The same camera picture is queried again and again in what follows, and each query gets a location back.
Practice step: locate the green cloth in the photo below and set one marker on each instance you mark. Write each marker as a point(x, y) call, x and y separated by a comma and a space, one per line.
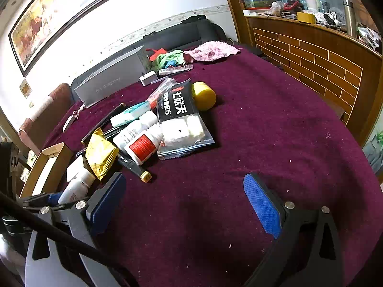
point(167, 57)

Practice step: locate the clear plastic box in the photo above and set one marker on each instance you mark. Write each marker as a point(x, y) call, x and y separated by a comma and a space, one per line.
point(255, 1)

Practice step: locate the yellow jar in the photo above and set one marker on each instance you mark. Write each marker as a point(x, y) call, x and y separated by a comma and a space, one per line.
point(203, 95)

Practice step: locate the black marker with yellow cap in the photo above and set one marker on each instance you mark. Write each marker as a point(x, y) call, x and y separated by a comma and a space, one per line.
point(133, 167)

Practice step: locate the white bottle with red label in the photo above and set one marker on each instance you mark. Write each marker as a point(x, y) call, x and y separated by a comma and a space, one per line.
point(143, 146)

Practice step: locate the framed wall painting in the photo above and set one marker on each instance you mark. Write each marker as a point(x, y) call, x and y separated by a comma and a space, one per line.
point(54, 15)

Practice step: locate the yellow snack packet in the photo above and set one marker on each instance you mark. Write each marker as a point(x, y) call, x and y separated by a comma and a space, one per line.
point(100, 152)

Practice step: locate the red black jug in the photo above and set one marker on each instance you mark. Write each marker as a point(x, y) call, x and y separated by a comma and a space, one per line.
point(291, 6)

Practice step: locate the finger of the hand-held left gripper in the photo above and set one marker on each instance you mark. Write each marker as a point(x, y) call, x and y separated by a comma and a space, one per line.
point(37, 200)

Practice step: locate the brown upholstered chair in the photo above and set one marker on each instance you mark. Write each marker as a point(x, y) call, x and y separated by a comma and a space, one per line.
point(51, 110)

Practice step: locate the floral chair cushion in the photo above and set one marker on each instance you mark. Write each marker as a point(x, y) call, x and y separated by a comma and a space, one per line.
point(30, 157)

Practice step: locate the black clear cotton pad bag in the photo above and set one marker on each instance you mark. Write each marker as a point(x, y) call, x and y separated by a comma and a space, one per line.
point(179, 116)

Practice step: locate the small blue item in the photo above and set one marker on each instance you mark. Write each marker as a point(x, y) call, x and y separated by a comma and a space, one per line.
point(171, 63)

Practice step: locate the clear plastic bag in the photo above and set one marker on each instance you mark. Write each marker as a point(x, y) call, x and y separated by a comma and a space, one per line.
point(276, 8)

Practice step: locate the clear pack with red item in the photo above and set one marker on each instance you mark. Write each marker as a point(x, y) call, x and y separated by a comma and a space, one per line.
point(160, 92)

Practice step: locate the green bamboo wall sticker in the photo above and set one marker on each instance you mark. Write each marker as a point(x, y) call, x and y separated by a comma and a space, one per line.
point(376, 151)

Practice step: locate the small white box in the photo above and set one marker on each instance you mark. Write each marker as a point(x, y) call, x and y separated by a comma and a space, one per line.
point(76, 166)

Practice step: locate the maroon tablecloth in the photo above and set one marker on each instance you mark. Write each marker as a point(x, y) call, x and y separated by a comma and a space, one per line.
point(269, 125)

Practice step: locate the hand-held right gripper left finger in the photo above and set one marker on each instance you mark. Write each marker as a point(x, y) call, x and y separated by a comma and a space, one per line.
point(107, 204)

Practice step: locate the teal tissue pack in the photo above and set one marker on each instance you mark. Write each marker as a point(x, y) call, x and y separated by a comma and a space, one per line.
point(128, 116)

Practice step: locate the black cloth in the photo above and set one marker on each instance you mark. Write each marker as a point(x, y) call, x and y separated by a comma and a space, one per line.
point(193, 18)

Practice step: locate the wooden brick-pattern counter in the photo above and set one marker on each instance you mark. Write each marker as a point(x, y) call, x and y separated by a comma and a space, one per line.
point(314, 65)

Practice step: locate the red paper item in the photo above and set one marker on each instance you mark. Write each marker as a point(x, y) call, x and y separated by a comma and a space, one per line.
point(155, 54)

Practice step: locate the plain white bottle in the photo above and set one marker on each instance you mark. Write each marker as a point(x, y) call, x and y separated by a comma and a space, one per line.
point(76, 188)

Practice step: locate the white red tube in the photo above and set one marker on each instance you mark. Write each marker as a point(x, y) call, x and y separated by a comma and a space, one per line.
point(174, 71)

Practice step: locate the long thin black pen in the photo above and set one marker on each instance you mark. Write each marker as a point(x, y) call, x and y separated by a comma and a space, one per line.
point(103, 122)

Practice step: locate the black sofa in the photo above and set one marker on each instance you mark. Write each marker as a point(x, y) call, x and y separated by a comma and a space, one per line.
point(179, 36)

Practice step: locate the pink cloth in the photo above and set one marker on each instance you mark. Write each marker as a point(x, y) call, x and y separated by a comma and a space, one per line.
point(212, 52)

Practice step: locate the white charger plug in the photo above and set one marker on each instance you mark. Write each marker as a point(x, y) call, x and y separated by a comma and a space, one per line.
point(148, 78)

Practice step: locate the yellow box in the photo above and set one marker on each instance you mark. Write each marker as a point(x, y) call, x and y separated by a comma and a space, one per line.
point(306, 17)

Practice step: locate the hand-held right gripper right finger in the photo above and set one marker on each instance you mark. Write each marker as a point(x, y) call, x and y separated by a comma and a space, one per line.
point(263, 206)

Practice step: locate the cardboard box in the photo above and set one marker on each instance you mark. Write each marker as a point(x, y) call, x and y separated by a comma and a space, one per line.
point(61, 161)

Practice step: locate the long grey box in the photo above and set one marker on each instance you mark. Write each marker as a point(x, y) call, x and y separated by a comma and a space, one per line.
point(107, 80)

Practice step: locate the white spray bottle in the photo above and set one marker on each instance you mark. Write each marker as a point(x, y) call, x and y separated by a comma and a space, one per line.
point(134, 130)

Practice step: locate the small yellow wall plaque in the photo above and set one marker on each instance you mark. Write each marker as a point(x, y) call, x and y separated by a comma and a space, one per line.
point(25, 88)

